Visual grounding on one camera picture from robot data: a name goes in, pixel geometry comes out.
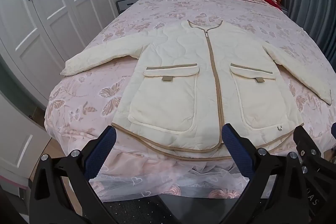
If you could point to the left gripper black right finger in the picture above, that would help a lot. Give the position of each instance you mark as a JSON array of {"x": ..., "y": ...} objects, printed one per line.
[{"x": 276, "y": 190}]

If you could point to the white panelled wardrobe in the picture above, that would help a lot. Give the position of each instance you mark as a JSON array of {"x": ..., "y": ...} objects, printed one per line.
[{"x": 39, "y": 36}]

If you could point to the dark nightstand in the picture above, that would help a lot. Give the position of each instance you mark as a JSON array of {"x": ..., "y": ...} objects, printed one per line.
[{"x": 123, "y": 5}]

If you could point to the cream quilted jacket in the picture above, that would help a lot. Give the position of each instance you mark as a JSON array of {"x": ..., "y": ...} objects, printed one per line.
[{"x": 190, "y": 81}]

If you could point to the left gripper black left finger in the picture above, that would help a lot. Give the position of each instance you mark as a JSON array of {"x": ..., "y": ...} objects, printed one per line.
[{"x": 49, "y": 201}]

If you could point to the pink butterfly bedspread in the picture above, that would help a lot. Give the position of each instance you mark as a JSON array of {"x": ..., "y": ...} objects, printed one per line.
[{"x": 81, "y": 106}]

